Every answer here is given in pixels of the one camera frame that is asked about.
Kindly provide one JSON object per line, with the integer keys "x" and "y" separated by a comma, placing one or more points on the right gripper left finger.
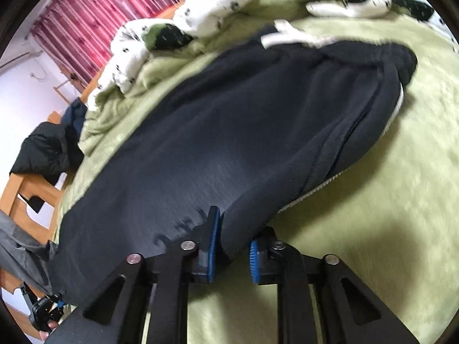
{"x": 146, "y": 298}

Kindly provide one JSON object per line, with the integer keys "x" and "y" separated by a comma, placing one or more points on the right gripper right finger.
{"x": 321, "y": 300}

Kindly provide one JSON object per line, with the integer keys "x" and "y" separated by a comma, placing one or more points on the dark navy pants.
{"x": 258, "y": 128}

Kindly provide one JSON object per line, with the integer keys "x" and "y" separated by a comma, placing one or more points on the left hand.
{"x": 52, "y": 325}

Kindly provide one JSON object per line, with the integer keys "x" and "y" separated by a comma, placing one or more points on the grey garment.
{"x": 24, "y": 257}

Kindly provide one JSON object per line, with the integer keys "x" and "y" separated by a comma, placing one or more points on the green fleece bed sheet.
{"x": 392, "y": 216}

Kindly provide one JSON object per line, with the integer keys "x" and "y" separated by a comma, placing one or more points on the black jacket on footboard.
{"x": 50, "y": 150}

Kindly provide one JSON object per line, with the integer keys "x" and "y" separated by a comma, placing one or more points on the navy blue garment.
{"x": 74, "y": 116}

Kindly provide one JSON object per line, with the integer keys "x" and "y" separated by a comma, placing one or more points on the pink red curtain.
{"x": 76, "y": 34}

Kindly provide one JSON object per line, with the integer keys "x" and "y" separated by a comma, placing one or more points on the white floral green quilt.
{"x": 137, "y": 39}

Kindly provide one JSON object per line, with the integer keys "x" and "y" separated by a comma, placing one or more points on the wooden bed frame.
{"x": 23, "y": 187}

